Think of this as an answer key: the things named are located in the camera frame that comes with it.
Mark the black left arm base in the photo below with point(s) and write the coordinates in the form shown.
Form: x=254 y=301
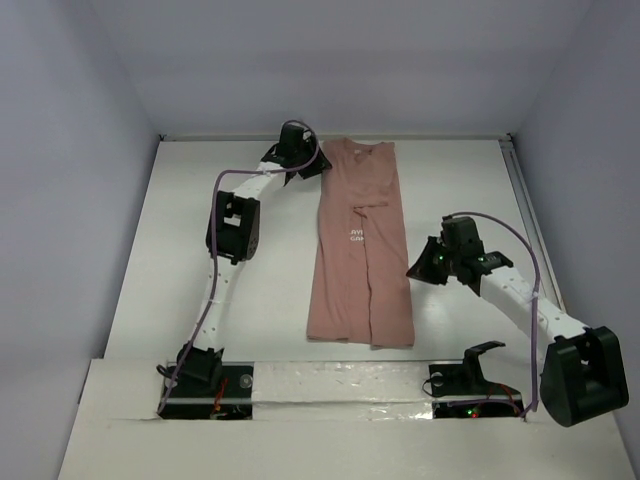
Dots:
x=229 y=399

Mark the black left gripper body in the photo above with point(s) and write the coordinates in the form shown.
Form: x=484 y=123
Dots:
x=306 y=153

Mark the white foam front board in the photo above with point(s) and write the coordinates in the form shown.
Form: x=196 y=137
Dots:
x=117 y=435

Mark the aluminium right table rail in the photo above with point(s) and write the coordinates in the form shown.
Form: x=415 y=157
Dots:
x=549 y=282

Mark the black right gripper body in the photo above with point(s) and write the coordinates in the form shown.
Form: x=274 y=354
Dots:
x=437 y=262

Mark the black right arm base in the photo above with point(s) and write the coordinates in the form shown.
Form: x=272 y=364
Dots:
x=459 y=390

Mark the aluminium table rail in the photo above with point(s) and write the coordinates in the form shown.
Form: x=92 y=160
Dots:
x=324 y=136
x=549 y=282

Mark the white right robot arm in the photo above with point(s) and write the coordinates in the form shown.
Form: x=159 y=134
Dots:
x=577 y=372

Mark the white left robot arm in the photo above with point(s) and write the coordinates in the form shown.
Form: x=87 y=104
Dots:
x=232 y=238

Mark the pink printed t-shirt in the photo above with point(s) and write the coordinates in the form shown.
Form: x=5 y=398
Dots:
x=360 y=290

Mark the aluminium back table rail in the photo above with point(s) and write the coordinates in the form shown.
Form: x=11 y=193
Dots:
x=324 y=136

